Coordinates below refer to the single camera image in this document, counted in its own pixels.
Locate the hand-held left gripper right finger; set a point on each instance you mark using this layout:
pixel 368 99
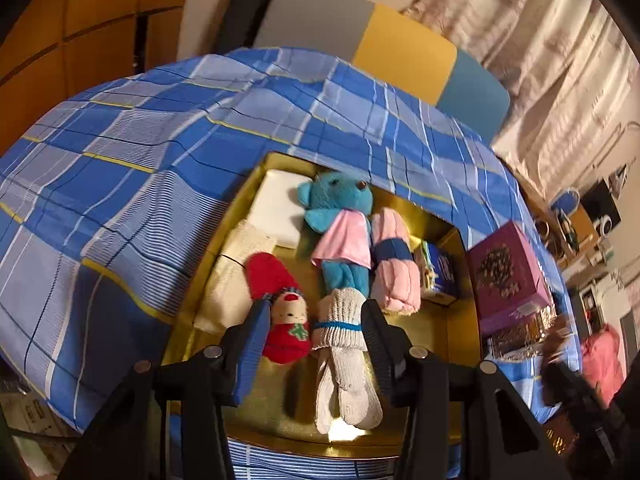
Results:
pixel 380 350

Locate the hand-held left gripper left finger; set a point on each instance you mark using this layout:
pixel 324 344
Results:
pixel 252 347

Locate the cream knitted socks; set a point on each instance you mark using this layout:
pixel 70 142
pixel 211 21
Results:
pixel 345 375

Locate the gold box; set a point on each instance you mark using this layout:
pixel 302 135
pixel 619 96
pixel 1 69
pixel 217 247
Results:
pixel 440 350

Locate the pink towel blue band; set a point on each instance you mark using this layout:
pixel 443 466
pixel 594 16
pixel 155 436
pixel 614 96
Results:
pixel 395 280

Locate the cream knitted cloth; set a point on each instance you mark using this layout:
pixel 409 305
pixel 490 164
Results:
pixel 225 280

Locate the red santa plush sock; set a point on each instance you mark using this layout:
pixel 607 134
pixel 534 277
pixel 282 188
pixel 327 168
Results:
pixel 265 275

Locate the blue tissue packet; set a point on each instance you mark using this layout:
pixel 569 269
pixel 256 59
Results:
pixel 442 270

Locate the white foam block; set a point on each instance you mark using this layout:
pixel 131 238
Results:
pixel 275 205

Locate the blue teddy bear pink cape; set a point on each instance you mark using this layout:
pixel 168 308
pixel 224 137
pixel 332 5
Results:
pixel 332 195

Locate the pink garment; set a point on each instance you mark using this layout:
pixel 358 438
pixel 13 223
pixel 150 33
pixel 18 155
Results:
pixel 602 360

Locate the dark patterned box lid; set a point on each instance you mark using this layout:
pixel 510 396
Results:
pixel 515 337

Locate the purple gift box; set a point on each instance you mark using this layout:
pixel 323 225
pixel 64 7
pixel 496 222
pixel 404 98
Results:
pixel 505 270

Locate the black appliance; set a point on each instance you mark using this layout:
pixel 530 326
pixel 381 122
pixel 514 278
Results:
pixel 600 205

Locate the blue plaid bed sheet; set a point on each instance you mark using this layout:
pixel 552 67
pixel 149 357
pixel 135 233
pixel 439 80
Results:
pixel 125 160

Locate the cardboard box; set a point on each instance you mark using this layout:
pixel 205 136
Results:
pixel 30 415

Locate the grey yellow blue headboard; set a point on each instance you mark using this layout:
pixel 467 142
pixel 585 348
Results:
pixel 400 40

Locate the beige curtain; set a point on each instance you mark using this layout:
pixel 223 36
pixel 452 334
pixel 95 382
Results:
pixel 550 60

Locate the wooden wardrobe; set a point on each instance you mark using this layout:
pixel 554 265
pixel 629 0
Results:
pixel 100 10

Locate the black post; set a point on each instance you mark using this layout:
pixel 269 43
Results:
pixel 250 5

